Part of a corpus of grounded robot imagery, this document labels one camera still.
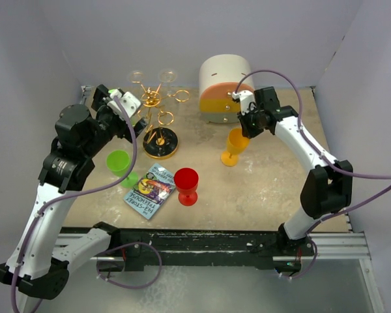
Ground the orange plastic goblet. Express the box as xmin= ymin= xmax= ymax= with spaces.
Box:
xmin=220 ymin=128 xmax=250 ymax=167

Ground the blue treehouse book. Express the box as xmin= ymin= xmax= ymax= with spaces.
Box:
xmin=124 ymin=164 xmax=176 ymax=220

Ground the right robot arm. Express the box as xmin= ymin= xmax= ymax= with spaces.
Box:
xmin=232 ymin=87 xmax=353 ymax=255

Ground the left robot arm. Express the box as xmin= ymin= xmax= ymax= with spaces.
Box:
xmin=0 ymin=85 xmax=145 ymax=299

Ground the clear wine glass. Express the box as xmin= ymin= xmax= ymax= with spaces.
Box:
xmin=127 ymin=70 xmax=145 ymax=84
xmin=158 ymin=68 xmax=177 ymax=96

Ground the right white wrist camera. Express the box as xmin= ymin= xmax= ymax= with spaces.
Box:
xmin=231 ymin=90 xmax=257 ymax=115

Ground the pastel mini drawer chest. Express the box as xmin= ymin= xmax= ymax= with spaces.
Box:
xmin=199 ymin=54 xmax=254 ymax=124

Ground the red plastic goblet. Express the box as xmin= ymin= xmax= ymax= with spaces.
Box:
xmin=174 ymin=168 xmax=199 ymax=206

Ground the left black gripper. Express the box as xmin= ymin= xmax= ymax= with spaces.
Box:
xmin=83 ymin=85 xmax=145 ymax=157

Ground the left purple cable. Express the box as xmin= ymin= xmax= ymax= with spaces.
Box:
xmin=10 ymin=95 xmax=138 ymax=313

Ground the gold wine glass rack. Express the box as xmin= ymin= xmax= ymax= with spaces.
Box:
xmin=136 ymin=80 xmax=190 ymax=160

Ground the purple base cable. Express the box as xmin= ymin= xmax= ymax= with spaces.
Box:
xmin=96 ymin=240 xmax=163 ymax=289

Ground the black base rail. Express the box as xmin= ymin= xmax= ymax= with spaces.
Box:
xmin=58 ymin=224 xmax=317 ymax=272

